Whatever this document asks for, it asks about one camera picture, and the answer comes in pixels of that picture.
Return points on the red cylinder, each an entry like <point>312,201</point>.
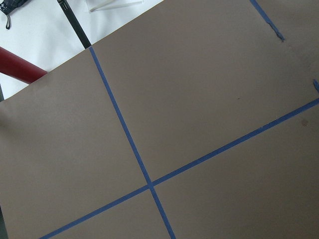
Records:
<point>18,68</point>

